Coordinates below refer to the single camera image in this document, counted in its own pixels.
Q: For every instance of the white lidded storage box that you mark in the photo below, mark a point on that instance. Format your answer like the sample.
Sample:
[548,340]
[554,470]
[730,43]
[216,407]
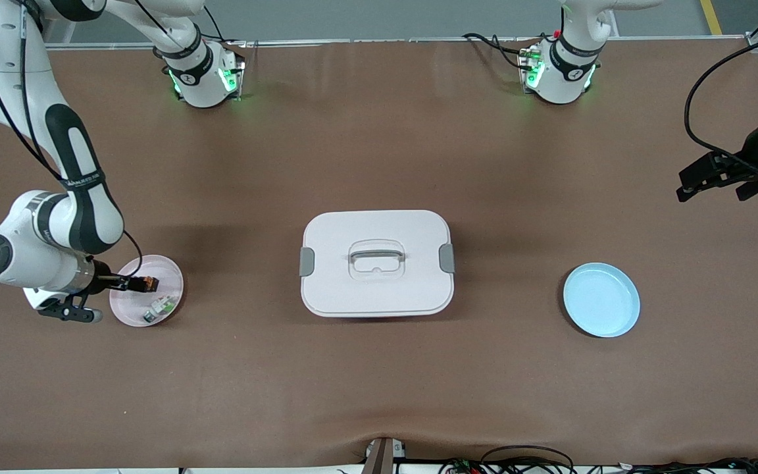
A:
[379,289]

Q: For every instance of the brown table mat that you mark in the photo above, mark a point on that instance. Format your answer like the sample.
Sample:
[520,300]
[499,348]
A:
[379,395]

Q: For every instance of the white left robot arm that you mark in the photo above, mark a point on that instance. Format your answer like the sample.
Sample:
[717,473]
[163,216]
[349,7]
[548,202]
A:
[563,79]

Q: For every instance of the orange push-button switch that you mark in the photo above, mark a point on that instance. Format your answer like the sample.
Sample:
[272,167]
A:
[150,284]

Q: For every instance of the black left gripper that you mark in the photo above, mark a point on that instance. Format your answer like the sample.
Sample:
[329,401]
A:
[752,153]

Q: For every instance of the brown camera mount bracket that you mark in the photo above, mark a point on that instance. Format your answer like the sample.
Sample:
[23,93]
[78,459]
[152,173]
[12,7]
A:
[382,457]

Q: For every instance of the green push-button switch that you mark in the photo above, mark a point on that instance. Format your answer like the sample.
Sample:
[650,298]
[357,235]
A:
[165,305]

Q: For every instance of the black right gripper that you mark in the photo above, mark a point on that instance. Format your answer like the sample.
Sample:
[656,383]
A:
[104,282]

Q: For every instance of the light blue round plate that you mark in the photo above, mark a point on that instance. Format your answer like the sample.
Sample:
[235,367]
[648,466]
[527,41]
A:
[599,299]

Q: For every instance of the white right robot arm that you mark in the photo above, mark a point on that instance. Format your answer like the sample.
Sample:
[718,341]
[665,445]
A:
[37,217]

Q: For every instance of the pink round plate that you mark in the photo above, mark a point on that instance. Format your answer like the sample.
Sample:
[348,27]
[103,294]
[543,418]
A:
[132,311]

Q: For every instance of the aluminium table edge rail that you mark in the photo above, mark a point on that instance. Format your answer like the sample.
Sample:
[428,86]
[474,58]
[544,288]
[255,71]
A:
[379,41]

